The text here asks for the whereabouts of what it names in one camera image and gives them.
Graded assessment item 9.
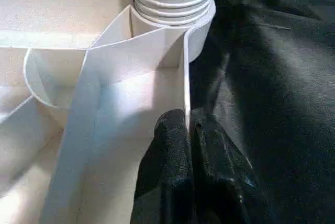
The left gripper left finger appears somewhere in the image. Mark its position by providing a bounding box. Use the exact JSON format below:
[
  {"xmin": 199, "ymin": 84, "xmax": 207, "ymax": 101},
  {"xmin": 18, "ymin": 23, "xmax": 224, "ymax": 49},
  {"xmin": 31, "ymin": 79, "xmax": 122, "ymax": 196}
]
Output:
[{"xmin": 130, "ymin": 109, "xmax": 192, "ymax": 224}]

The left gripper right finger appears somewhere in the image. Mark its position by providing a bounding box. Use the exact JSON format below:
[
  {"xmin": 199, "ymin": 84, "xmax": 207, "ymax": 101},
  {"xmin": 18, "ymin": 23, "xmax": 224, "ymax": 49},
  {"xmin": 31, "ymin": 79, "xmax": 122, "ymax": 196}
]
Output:
[{"xmin": 188, "ymin": 106, "xmax": 274, "ymax": 224}]

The white plastic table top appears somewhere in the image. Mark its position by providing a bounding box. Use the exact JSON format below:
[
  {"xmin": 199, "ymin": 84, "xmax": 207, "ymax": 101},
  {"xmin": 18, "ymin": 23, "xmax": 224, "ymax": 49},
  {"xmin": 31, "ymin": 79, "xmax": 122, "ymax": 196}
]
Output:
[{"xmin": 0, "ymin": 0, "xmax": 216, "ymax": 224}]

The black plastic mat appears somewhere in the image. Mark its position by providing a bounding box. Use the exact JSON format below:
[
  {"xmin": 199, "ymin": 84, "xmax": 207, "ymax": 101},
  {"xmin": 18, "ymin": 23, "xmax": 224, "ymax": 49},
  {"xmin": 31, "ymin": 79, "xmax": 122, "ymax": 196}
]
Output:
[{"xmin": 0, "ymin": 0, "xmax": 335, "ymax": 224}]

